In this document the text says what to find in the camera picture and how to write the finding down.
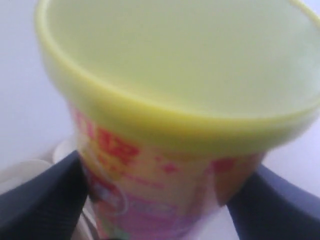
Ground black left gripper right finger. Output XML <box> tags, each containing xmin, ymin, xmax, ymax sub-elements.
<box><xmin>227</xmin><ymin>165</ymin><xmax>320</xmax><ymax>240</ymax></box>

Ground pink Lays chips can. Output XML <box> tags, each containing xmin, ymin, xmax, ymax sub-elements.
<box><xmin>35</xmin><ymin>0</ymin><xmax>320</xmax><ymax>240</ymax></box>

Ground cream bin triangle mark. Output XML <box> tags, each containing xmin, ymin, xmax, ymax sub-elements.
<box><xmin>0</xmin><ymin>137</ymin><xmax>99</xmax><ymax>240</ymax></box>

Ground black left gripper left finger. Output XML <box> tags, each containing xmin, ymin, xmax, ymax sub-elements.
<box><xmin>0</xmin><ymin>151</ymin><xmax>88</xmax><ymax>240</ymax></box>

